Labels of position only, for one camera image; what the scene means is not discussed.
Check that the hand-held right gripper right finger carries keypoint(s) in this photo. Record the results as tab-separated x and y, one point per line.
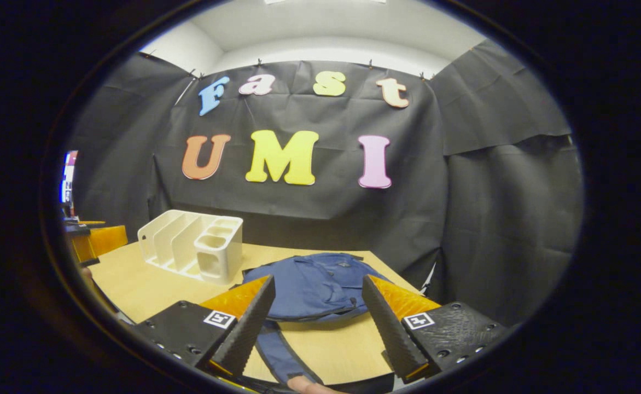
389	328

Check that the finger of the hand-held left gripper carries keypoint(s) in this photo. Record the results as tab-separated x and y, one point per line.
104	241

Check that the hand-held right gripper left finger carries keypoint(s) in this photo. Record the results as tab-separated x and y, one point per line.
246	325

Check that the blue schoolbag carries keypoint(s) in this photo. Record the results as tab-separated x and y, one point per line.
315	284

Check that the cream plastic bookshelf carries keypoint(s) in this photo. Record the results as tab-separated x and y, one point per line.
211	251

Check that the computer monitor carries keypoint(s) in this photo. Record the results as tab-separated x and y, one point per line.
69	175

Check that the black backdrop cloth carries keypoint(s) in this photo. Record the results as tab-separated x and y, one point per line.
490	191

